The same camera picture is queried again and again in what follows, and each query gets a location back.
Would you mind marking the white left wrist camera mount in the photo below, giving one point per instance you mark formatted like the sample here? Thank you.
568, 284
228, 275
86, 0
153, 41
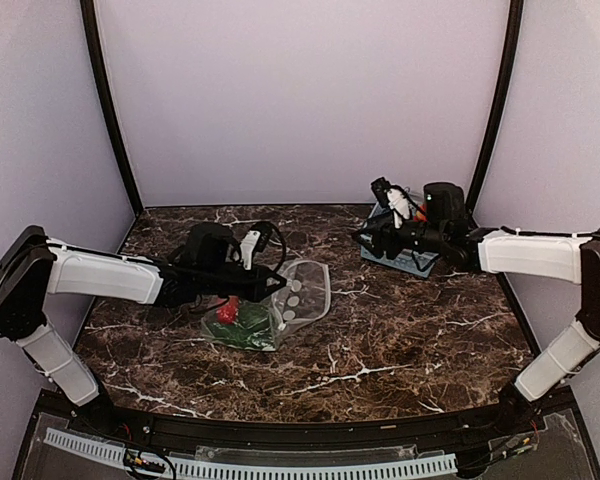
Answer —
247, 248

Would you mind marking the black corner frame post right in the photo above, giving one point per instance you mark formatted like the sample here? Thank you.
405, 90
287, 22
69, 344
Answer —
505, 71

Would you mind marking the black corner frame post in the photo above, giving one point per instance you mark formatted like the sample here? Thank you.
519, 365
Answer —
505, 71
106, 101

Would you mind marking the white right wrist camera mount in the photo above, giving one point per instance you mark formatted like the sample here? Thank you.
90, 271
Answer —
399, 205

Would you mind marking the black corner frame post left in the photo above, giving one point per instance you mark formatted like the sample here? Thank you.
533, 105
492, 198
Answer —
106, 101

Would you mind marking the light blue perforated basket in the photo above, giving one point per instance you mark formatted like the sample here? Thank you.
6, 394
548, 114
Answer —
418, 264

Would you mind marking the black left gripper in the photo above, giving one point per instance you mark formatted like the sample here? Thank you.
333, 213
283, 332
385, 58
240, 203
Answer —
257, 288

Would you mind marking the green fake vegetable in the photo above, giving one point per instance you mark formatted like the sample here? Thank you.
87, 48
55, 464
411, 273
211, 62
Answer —
251, 331

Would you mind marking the white slotted cable duct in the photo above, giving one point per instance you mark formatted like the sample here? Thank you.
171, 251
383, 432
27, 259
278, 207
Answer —
225, 463

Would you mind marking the red fake tomato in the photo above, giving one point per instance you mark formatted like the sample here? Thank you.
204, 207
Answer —
227, 313

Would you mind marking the black front mounting rail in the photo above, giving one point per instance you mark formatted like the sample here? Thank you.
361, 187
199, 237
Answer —
464, 429

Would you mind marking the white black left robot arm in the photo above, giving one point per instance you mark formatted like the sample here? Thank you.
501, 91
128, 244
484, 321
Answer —
211, 262

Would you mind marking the clear zip top bag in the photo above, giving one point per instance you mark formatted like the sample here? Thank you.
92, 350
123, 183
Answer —
305, 300

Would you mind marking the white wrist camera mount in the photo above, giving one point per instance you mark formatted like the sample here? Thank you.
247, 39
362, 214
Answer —
399, 205
247, 248

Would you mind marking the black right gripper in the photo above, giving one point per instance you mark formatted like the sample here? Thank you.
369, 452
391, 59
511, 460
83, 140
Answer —
381, 231

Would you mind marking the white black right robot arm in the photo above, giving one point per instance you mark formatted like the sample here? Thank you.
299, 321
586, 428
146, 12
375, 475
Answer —
441, 225

